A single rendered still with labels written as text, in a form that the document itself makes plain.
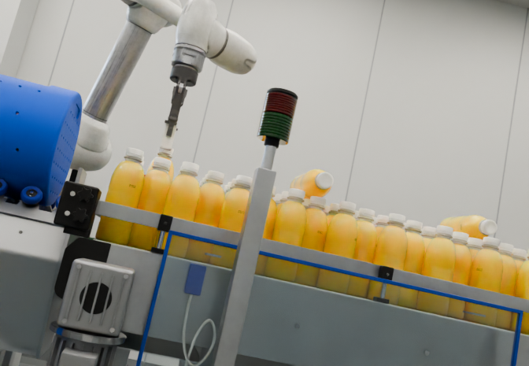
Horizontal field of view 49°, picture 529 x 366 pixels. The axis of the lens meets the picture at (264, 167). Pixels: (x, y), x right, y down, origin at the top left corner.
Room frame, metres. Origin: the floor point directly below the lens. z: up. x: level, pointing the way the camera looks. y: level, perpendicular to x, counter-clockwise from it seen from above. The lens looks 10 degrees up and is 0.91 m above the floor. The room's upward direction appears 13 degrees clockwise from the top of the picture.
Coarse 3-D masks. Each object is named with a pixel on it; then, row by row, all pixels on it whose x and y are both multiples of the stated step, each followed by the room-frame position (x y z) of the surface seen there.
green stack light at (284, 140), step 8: (264, 112) 1.10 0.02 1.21; (272, 112) 1.09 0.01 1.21; (264, 120) 1.09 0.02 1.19; (272, 120) 1.08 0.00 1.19; (280, 120) 1.08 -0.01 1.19; (288, 120) 1.09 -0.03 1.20; (264, 128) 1.09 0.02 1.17; (272, 128) 1.08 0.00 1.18; (280, 128) 1.08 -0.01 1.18; (288, 128) 1.10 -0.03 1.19; (264, 136) 1.09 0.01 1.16; (272, 136) 1.08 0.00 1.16; (280, 136) 1.09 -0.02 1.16; (288, 136) 1.10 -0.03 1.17; (280, 144) 1.13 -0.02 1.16
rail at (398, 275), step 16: (112, 208) 1.22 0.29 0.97; (128, 208) 1.22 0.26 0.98; (144, 224) 1.23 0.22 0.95; (176, 224) 1.24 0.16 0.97; (192, 224) 1.25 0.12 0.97; (224, 240) 1.26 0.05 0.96; (272, 240) 1.28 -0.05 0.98; (288, 256) 1.28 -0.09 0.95; (304, 256) 1.29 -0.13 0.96; (320, 256) 1.30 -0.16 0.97; (336, 256) 1.30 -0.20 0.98; (368, 272) 1.31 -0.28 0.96; (400, 272) 1.33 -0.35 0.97; (432, 288) 1.34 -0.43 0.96; (448, 288) 1.35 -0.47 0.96; (464, 288) 1.35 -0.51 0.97; (496, 304) 1.37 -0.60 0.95; (512, 304) 1.37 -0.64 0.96; (528, 304) 1.38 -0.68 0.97
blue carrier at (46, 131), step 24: (0, 96) 1.25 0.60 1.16; (24, 96) 1.27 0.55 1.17; (48, 96) 1.29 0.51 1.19; (72, 96) 1.32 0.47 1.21; (0, 120) 1.24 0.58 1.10; (24, 120) 1.25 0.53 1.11; (48, 120) 1.26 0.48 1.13; (72, 120) 1.38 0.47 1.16; (0, 144) 1.25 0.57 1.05; (24, 144) 1.25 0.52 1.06; (48, 144) 1.26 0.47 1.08; (72, 144) 1.47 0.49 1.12; (0, 168) 1.27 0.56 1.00; (24, 168) 1.27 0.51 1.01; (48, 168) 1.28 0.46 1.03; (48, 192) 1.33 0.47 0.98
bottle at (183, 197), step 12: (180, 180) 1.29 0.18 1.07; (192, 180) 1.29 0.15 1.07; (168, 192) 1.30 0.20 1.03; (180, 192) 1.28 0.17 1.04; (192, 192) 1.29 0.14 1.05; (168, 204) 1.29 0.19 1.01; (180, 204) 1.28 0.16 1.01; (192, 204) 1.29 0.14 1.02; (180, 216) 1.28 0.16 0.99; (192, 216) 1.30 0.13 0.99; (156, 240) 1.30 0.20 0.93
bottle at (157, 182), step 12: (156, 168) 1.33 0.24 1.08; (144, 180) 1.32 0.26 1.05; (156, 180) 1.31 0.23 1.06; (168, 180) 1.33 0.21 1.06; (144, 192) 1.31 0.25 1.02; (156, 192) 1.31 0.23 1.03; (144, 204) 1.31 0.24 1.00; (156, 204) 1.31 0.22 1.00; (132, 228) 1.32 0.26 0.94; (144, 228) 1.31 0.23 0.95; (156, 228) 1.32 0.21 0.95; (132, 240) 1.31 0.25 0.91; (144, 240) 1.31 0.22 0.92
